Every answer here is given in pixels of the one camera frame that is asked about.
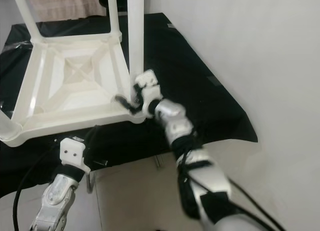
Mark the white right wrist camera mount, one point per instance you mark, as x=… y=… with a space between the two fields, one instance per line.
x=147 y=78

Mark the beige fringed table cloth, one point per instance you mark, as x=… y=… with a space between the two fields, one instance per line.
x=65 y=6

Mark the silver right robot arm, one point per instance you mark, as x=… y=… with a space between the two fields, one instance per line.
x=180 y=126

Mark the white plastic table top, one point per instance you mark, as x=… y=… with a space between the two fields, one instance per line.
x=70 y=91

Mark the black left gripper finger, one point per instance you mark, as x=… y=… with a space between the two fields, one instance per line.
x=94 y=133

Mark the clear tape strip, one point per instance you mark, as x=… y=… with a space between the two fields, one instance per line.
x=213 y=81
x=172 y=26
x=13 y=47

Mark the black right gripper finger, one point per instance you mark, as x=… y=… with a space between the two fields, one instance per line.
x=126 y=104

